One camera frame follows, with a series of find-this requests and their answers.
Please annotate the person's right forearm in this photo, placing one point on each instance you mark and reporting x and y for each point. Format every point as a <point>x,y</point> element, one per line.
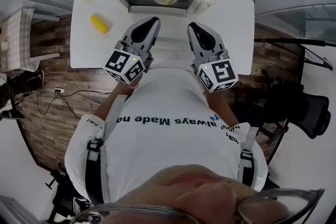
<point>220,107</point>

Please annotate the black mesh office chair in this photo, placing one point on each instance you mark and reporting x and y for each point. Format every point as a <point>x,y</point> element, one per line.
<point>312,112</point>

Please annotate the person's left forearm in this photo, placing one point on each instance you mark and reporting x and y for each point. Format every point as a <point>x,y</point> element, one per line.
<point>113,102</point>

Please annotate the white round plate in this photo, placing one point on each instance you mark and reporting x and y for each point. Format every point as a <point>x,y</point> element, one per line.
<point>157,0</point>

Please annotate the checkered cloth chair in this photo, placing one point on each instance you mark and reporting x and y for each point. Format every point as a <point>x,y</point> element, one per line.
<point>18,34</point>

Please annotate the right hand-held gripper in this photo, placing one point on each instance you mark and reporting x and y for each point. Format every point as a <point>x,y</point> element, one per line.
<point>220,73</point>

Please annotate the clear frame glasses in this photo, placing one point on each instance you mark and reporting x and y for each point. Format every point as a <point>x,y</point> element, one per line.
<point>302,202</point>

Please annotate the person's face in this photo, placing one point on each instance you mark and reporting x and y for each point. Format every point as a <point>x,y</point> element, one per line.
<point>197,191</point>

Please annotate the white printed t-shirt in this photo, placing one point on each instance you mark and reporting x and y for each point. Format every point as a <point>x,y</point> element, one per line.
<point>170,152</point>

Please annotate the yellow corn cob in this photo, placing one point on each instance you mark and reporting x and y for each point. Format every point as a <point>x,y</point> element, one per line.
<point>99,24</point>

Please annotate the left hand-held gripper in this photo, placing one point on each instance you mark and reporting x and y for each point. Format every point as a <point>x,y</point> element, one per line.
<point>123,66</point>

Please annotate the clear plastic tray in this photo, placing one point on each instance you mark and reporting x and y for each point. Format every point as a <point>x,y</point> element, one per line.
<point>109,22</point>

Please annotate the white table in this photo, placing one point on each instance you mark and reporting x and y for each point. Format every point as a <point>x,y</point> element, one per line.
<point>231,34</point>

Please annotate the white power strip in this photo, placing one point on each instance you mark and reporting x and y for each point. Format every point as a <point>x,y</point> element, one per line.
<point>59,90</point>

